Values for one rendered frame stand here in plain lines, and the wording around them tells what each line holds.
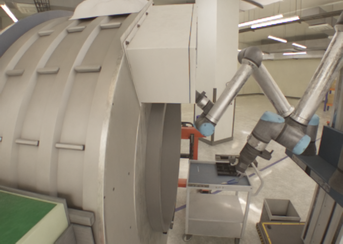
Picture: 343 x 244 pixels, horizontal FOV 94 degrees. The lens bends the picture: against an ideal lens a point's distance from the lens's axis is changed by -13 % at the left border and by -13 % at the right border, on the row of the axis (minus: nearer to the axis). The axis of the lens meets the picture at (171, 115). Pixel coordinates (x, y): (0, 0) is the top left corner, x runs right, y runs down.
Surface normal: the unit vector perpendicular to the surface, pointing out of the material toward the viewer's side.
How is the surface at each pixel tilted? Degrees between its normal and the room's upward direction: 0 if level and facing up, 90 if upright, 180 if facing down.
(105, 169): 90
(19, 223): 0
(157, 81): 125
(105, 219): 90
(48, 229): 90
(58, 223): 90
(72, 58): 52
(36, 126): 64
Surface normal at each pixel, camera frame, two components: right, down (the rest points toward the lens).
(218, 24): 0.52, 0.18
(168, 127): -0.15, 0.26
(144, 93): -0.11, 0.73
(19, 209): 0.00, -0.98
